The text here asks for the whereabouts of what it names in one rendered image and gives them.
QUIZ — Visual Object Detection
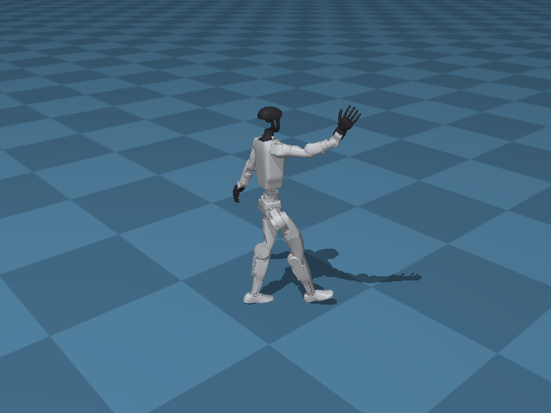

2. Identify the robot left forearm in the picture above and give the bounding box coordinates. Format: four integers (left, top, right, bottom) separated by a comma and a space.
237, 159, 253, 189

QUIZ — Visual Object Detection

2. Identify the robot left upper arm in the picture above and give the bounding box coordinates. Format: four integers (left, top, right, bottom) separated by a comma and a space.
247, 137, 259, 171

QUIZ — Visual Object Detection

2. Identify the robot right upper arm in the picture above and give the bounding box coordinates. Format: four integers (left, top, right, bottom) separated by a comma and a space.
270, 143, 317, 158

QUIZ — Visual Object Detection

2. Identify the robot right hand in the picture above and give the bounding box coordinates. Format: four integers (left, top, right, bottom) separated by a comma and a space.
333, 105, 361, 140

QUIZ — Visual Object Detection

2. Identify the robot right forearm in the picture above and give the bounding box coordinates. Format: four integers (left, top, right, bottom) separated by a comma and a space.
305, 132, 343, 155

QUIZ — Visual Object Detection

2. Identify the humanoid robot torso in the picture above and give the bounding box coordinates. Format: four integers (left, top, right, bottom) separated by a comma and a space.
255, 136, 285, 219

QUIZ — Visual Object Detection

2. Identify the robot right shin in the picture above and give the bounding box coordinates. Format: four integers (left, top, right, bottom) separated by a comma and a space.
288, 255, 315, 296

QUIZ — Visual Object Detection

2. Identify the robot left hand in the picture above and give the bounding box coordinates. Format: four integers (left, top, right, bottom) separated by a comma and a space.
232, 185, 245, 202

